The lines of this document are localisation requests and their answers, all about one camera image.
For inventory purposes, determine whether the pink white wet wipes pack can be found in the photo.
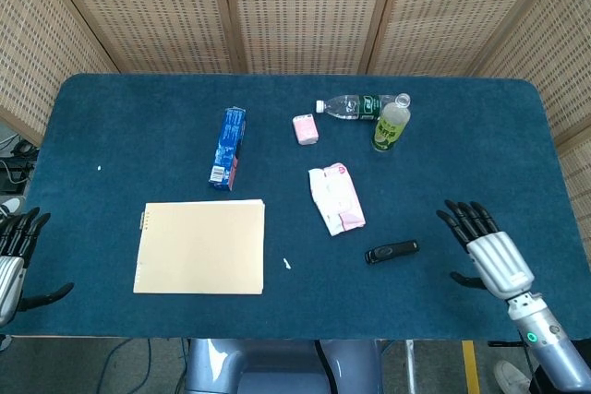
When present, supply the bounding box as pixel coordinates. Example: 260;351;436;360
308;161;367;238

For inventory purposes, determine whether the grey floor cable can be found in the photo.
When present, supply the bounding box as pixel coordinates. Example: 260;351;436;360
94;338;153;394

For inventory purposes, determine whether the green tea bottle without cap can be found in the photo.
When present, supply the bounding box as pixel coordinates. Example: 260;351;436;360
372;92;412;153

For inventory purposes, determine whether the blue table cloth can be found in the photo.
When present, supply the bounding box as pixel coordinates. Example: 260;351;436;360
0;72;591;340

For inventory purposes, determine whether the blue cookie box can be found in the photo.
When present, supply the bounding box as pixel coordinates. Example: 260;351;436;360
207;106;247;192

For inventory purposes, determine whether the tan spiral notebook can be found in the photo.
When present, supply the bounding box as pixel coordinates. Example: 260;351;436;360
132;198;267;296

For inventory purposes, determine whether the woven bamboo screen panel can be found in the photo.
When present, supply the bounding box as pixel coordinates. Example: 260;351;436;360
219;0;401;76
470;0;591;275
359;0;573;77
0;0;121;146
39;0;244;75

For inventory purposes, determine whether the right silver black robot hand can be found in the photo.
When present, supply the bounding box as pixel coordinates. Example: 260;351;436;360
436;199;537;298

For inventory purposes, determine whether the clear water bottle green label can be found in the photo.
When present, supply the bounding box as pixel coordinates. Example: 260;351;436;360
315;92;398;123

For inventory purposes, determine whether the black stapler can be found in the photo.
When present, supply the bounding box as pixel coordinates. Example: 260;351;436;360
364;239;420;266

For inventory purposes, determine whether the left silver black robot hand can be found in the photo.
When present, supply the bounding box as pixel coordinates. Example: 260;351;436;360
0;207;75;327

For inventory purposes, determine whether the white shoe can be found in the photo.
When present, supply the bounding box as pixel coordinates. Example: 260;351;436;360
493;360;532;394
0;195;27;220

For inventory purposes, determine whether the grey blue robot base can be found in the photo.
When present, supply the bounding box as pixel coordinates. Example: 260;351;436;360
184;337;384;394

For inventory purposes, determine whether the black cable bundle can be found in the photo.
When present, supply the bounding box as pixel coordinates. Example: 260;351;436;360
0;133;41;195

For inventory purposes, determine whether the small pink tissue pack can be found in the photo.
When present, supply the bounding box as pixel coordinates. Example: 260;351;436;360
291;113;320;145

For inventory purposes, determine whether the yellow floor tape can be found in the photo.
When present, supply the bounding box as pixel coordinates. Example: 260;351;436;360
461;340;481;394

